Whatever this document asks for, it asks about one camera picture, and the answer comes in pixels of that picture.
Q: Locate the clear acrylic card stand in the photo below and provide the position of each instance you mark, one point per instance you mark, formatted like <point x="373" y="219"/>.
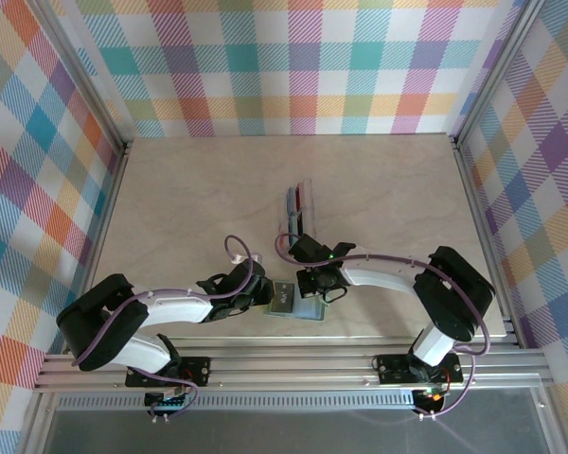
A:
<point x="312" y="203"/>

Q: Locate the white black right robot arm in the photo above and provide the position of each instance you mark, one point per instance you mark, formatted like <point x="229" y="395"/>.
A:
<point x="383" y="279"/>

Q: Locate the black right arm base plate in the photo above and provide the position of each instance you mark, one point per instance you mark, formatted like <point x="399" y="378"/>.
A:
<point x="393" y="371"/>

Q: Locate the aluminium front rail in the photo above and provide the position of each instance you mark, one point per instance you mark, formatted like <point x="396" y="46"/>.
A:
<point x="289" y="369"/>

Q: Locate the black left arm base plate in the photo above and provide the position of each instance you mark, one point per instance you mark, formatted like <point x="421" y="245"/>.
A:
<point x="199" y="369"/>

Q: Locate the aluminium corner post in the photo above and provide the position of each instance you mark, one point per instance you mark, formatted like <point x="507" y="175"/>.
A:
<point x="494" y="71"/>
<point x="85" y="71"/>

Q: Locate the blue card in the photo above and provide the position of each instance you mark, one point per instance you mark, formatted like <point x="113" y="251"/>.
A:
<point x="292" y="199"/>
<point x="293" y="224"/>

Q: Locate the green left controller board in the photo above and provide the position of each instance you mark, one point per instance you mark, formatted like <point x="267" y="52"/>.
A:
<point x="170" y="402"/>

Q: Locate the black gold VIP card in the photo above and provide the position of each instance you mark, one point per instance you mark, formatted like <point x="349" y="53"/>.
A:
<point x="284" y="298"/>

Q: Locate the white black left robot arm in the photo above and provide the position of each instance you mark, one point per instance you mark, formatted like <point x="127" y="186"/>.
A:
<point x="170" y="307"/>

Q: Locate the aluminium side rail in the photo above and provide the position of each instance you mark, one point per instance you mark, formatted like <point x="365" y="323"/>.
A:
<point x="486" y="236"/>
<point x="101" y="236"/>

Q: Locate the green leather card holder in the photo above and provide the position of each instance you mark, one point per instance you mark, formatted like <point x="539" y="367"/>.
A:
<point x="307" y="312"/>

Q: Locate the red card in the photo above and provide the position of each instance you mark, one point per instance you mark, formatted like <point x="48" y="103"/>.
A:
<point x="302" y="195"/>

